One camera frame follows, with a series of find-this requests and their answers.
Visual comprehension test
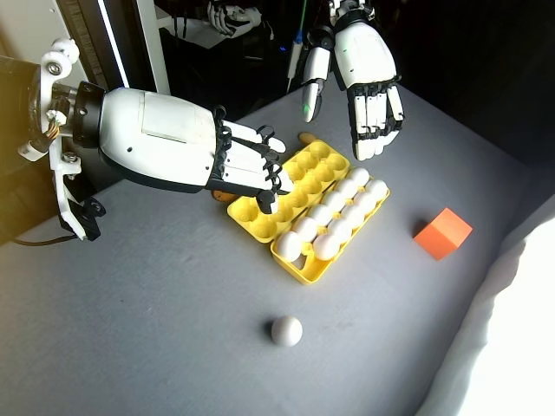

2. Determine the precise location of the white toy egg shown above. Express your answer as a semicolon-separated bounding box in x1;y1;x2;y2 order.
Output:
271;315;304;348
342;204;369;230
309;203;335;228
328;218;355;244
323;190;348;213
312;232;343;261
276;231;304;263
348;166;371;188
336;177;360;200
365;179;389;201
354;191;379;214
292;216;320;243

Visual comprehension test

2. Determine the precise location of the yellow egg carton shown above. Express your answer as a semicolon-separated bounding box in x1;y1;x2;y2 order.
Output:
226;139;391;286

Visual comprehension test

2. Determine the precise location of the white and black frame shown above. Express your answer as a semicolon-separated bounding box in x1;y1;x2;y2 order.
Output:
0;0;171;95

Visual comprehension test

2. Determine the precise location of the orange cube block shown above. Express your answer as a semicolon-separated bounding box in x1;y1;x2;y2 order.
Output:
413;207;473;262

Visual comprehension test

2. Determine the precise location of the spare white robot hand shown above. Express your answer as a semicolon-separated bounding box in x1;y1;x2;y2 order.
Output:
206;0;264;39

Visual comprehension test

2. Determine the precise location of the green cable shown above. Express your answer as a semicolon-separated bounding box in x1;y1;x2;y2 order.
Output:
298;0;310;42

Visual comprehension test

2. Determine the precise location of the white fabric backdrop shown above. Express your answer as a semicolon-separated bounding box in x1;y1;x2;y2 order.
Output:
414;207;555;416

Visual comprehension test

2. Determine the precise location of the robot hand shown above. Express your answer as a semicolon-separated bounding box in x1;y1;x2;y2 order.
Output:
301;16;407;163
98;88;297;215

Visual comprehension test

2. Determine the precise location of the grey table cloth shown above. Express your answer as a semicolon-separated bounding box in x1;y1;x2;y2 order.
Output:
0;84;555;416

